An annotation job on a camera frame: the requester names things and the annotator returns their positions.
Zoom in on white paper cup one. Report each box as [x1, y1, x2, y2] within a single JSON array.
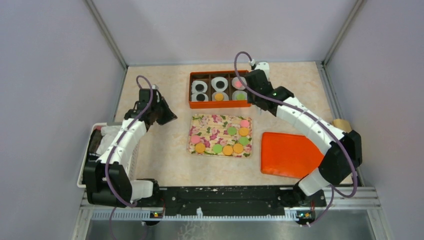
[[191, 80, 208, 94]]

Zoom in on orange cookie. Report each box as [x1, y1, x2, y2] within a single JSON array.
[[194, 142, 206, 154], [238, 127, 250, 137], [232, 143, 244, 154], [222, 145, 234, 156], [214, 92, 225, 102]]

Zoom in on pink cookie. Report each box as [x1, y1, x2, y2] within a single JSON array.
[[190, 135, 201, 145], [239, 119, 250, 128], [234, 81, 244, 89]]

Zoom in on green cookie middle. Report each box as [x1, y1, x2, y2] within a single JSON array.
[[227, 126, 237, 136]]

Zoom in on green cookie top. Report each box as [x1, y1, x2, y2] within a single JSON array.
[[236, 93, 246, 101]]

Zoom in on white plastic basket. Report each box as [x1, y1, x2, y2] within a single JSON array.
[[76, 122, 139, 189]]

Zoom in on white paper cup five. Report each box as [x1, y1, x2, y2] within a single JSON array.
[[231, 76, 246, 91]]

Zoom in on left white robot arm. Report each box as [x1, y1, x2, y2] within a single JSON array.
[[77, 88, 177, 208]]

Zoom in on white paper cup two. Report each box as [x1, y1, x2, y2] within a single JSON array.
[[211, 76, 228, 92]]

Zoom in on black cookie three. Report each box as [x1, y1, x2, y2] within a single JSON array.
[[215, 80, 226, 90]]

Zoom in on white cloth in basket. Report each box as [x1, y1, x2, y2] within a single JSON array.
[[95, 125, 121, 156]]

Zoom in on white paper cup six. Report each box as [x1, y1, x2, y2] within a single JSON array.
[[231, 90, 248, 101]]

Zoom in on white paper cup three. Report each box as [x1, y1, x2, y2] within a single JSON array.
[[191, 93, 209, 102]]

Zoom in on orange box lid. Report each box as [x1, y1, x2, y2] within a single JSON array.
[[260, 132, 324, 179]]

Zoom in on green cookie bottom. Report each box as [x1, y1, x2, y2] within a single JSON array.
[[212, 144, 223, 154]]

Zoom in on black cookie one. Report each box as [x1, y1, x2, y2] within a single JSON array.
[[194, 84, 205, 93]]

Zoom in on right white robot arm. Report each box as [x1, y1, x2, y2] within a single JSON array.
[[244, 60, 361, 206]]

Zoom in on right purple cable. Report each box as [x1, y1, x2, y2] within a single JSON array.
[[233, 51, 359, 227]]

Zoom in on black cookie two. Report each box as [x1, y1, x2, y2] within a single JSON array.
[[195, 93, 206, 102]]

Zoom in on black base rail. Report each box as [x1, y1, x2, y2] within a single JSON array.
[[136, 185, 327, 217]]

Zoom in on floral serving tray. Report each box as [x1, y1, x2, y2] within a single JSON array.
[[186, 114, 253, 158]]

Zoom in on green cookie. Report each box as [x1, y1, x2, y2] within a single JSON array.
[[238, 136, 251, 146], [212, 144, 223, 154], [227, 126, 237, 136], [236, 93, 246, 101]]

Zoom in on orange compartment box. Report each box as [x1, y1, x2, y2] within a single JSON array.
[[188, 70, 251, 109]]

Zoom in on green cookie right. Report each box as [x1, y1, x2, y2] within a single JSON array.
[[238, 136, 251, 146]]

